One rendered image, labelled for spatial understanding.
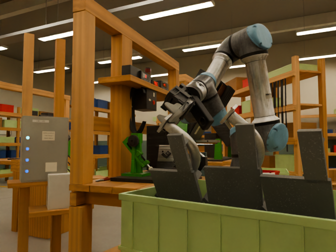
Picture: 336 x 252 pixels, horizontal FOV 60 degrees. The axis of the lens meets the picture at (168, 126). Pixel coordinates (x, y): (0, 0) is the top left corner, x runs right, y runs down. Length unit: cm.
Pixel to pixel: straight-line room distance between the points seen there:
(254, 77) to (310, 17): 804
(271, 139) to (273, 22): 817
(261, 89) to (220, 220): 71
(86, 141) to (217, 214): 111
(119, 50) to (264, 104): 116
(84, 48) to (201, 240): 129
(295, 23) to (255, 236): 873
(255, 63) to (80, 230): 122
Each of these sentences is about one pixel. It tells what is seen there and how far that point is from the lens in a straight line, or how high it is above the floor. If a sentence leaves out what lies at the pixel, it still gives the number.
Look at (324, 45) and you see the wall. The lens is 1120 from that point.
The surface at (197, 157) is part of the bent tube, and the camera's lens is 83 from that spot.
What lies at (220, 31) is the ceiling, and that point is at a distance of 956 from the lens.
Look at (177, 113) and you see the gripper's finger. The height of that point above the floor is 119.
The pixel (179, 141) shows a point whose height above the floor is 111.
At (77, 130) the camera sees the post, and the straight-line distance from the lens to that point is 168.
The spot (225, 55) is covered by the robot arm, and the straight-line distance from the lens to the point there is 134.
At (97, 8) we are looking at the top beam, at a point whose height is 190.
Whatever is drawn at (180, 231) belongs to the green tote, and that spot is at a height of 89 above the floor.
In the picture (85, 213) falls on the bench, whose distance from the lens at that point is 172.
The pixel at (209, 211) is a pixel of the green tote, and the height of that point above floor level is 95.
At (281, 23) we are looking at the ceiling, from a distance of 928.
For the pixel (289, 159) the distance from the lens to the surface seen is 442.
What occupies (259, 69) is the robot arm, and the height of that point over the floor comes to 141.
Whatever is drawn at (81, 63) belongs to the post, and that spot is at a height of 155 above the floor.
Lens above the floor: 110
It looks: 4 degrees up
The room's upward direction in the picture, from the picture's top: straight up
